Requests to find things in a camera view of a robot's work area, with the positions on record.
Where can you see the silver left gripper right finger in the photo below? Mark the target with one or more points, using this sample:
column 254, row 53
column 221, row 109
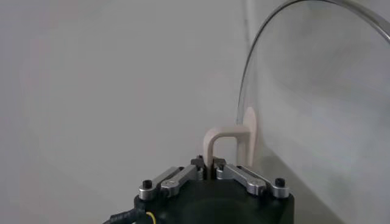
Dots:
column 240, row 178

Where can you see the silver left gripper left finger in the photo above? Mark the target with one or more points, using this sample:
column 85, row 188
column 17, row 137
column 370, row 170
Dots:
column 179, row 179

